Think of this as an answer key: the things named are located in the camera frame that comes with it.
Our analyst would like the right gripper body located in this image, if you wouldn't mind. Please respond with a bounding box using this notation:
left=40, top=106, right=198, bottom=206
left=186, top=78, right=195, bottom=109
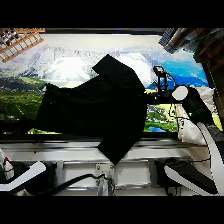
left=145, top=91, right=175, bottom=105

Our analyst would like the black garment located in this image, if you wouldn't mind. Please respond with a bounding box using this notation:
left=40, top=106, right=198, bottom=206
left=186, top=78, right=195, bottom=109
left=33, top=54, right=149, bottom=167

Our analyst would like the wooden lattice rack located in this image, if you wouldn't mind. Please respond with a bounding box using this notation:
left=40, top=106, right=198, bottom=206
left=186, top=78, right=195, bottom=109
left=0, top=27, right=46, bottom=64

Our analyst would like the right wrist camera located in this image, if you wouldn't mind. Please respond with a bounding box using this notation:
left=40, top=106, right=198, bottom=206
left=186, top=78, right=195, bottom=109
left=152, top=65, right=177, bottom=95

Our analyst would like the silver frame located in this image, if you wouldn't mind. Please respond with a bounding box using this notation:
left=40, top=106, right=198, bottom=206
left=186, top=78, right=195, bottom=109
left=0, top=134, right=224, bottom=197

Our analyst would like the black cable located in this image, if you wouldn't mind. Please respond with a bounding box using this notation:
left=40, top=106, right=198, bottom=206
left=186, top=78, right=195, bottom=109
left=34, top=172, right=116, bottom=197

